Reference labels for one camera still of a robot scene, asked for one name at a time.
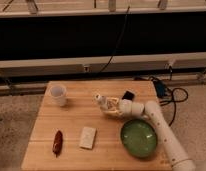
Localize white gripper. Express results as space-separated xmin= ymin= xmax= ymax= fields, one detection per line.
xmin=103 ymin=97 xmax=144 ymax=118

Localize dark red chili pepper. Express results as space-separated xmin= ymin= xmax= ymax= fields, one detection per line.
xmin=52 ymin=130 xmax=63 ymax=156

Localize black rectangular phone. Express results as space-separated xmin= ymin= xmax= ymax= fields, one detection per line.
xmin=123 ymin=91 xmax=135 ymax=100

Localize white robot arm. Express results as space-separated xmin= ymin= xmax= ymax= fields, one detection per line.
xmin=100 ymin=97 xmax=196 ymax=171

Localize black hanging cable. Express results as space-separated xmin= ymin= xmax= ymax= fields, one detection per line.
xmin=98 ymin=4 xmax=131 ymax=74

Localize white plastic cup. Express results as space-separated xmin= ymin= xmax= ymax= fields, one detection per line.
xmin=49 ymin=85 xmax=67 ymax=107

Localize black floor cables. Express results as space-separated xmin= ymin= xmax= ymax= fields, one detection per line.
xmin=134 ymin=75 xmax=190 ymax=128

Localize green round bowl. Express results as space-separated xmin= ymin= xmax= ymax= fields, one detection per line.
xmin=120 ymin=119 xmax=157 ymax=158

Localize wooden cutting board table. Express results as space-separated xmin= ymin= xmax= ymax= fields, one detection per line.
xmin=22 ymin=81 xmax=171 ymax=171

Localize small clear plastic bottle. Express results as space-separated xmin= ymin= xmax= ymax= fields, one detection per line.
xmin=95 ymin=94 xmax=116 ymax=112

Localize white rectangular sponge block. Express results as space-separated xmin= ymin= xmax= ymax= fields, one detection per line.
xmin=79 ymin=127 xmax=97 ymax=149

